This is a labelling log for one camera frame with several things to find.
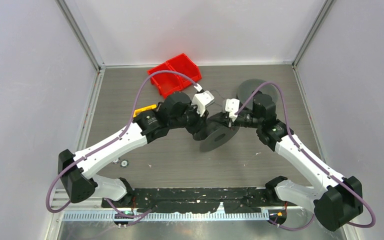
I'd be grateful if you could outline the grey slotted cable duct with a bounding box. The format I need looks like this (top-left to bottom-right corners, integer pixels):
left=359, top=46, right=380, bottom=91
left=62, top=209, right=269, bottom=222

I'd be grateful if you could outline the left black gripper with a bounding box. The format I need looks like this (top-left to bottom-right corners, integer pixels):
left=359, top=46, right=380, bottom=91
left=169, top=100, right=209, bottom=136

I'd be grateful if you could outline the grey spool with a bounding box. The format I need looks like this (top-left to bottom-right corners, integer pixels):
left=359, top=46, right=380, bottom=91
left=194, top=112, right=240, bottom=152
left=236, top=78, right=279, bottom=110

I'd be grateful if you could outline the right red bin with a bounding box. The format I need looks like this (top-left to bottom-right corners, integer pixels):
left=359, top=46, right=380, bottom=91
left=166, top=53, right=202, bottom=83

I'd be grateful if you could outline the red bin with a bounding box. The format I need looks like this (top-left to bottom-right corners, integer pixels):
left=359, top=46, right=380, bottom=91
left=166, top=53, right=202, bottom=83
left=147, top=62, right=182, bottom=99

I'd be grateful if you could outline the purple camera cable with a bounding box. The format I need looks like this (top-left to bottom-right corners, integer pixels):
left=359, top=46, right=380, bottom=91
left=235, top=81, right=377, bottom=229
left=45, top=69, right=203, bottom=214

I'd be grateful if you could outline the yellow triangular plastic piece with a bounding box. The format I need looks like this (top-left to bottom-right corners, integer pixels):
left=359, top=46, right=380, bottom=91
left=133, top=104, right=157, bottom=118

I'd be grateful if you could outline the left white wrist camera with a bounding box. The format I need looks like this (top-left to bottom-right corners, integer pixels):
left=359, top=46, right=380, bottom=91
left=191, top=90, right=215, bottom=117

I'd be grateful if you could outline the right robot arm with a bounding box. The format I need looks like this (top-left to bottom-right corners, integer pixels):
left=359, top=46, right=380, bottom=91
left=222, top=93, right=364, bottom=232

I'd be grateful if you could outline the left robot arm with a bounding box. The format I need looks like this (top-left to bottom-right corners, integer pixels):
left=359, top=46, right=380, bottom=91
left=58, top=90, right=215, bottom=207

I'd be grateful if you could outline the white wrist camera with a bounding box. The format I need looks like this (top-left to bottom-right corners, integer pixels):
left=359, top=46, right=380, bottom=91
left=191, top=90, right=215, bottom=117
left=221, top=98, right=240, bottom=122

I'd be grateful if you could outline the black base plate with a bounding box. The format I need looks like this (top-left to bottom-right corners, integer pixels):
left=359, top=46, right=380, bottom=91
left=113, top=187, right=285, bottom=214

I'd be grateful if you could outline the left red bin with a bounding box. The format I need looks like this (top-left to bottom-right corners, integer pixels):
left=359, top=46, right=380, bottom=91
left=147, top=62, right=182, bottom=99

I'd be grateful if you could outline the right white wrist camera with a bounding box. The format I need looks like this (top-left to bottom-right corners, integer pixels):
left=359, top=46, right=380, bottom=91
left=221, top=98, right=240, bottom=122

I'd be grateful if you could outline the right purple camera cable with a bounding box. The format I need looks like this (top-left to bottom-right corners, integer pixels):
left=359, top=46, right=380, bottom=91
left=235, top=81, right=377, bottom=229

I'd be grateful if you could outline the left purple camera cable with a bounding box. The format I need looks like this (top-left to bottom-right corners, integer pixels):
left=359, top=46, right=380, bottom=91
left=45, top=69, right=203, bottom=214

